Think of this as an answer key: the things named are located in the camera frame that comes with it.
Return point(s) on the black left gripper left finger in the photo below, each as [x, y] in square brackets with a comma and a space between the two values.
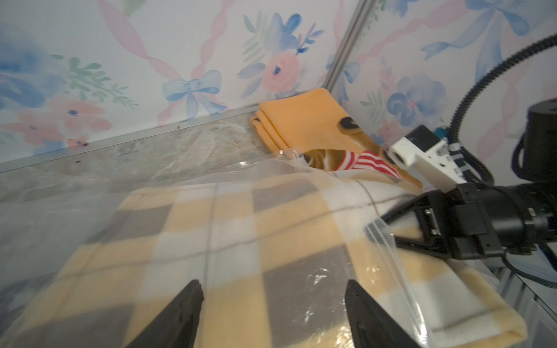
[176, 325]

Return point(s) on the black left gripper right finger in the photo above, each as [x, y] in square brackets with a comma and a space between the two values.
[371, 326]

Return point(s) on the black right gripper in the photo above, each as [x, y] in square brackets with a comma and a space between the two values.
[471, 223]

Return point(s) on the clear plastic vacuum bag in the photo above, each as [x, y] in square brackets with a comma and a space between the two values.
[273, 247]

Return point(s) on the yellow grey checked blanket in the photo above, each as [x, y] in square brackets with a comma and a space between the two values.
[459, 307]

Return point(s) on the orange cartoon print blanket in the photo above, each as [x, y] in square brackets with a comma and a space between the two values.
[314, 125]

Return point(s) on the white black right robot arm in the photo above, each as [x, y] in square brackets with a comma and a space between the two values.
[534, 159]

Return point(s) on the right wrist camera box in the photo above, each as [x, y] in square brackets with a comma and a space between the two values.
[427, 154]

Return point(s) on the right rear aluminium corner post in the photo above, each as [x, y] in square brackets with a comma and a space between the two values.
[355, 26]

